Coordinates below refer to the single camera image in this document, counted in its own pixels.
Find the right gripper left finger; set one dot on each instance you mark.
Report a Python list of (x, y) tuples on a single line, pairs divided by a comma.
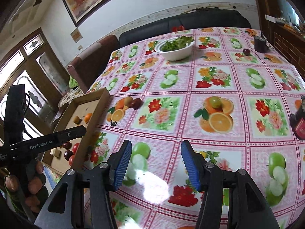
[(118, 163)]

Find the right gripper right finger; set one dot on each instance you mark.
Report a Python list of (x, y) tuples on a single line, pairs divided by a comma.
[(194, 166)]

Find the pale sugarcane chunk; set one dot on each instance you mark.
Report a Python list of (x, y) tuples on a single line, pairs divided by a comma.
[(55, 152)]

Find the dark red apple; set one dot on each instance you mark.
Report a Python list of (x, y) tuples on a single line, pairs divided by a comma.
[(68, 154)]

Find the red tomato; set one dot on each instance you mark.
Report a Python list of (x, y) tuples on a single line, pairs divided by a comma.
[(71, 160), (75, 147)]

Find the red jujube date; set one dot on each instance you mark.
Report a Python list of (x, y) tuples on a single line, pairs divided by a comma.
[(67, 145)]

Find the orange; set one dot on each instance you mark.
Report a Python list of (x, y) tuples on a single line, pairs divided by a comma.
[(87, 118)]

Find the brown cardboard tray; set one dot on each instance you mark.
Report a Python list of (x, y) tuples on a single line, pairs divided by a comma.
[(84, 111)]

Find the brown round pear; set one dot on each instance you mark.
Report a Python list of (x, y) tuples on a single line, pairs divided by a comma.
[(76, 120)]

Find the dark purple plum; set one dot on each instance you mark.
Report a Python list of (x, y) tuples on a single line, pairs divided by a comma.
[(136, 103)]

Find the brown kiwi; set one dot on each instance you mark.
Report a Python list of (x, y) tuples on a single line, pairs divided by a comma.
[(128, 101)]

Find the floral fruit print tablecloth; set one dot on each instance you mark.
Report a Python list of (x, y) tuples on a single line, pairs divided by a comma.
[(251, 130)]

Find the green grape upper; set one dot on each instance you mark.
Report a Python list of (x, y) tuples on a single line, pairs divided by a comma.
[(215, 102)]

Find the patterned blanket seat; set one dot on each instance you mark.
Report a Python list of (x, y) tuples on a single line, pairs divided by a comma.
[(70, 95)]

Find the green cushion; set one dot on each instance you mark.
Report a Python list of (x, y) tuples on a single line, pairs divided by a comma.
[(72, 83)]

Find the wooden door with glass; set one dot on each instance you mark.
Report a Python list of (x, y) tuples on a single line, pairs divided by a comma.
[(33, 63)]

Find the brown armchair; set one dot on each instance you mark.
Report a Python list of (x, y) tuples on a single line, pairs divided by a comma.
[(91, 63)]

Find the white bowl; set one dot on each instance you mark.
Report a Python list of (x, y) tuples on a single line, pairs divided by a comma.
[(174, 55)]

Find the green leafy vegetables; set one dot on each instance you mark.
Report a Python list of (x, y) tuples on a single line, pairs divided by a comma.
[(176, 44)]

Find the small dark plum far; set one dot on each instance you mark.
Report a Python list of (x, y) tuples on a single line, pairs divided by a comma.
[(246, 52)]

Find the black cup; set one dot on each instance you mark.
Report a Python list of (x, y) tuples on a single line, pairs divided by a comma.
[(260, 44)]

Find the black sofa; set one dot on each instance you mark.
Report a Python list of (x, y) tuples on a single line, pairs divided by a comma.
[(200, 18)]

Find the wooden side cabinet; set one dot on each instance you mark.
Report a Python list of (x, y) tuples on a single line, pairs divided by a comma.
[(288, 44)]

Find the small wall plaque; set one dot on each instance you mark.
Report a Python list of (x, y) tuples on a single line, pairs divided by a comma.
[(76, 35)]

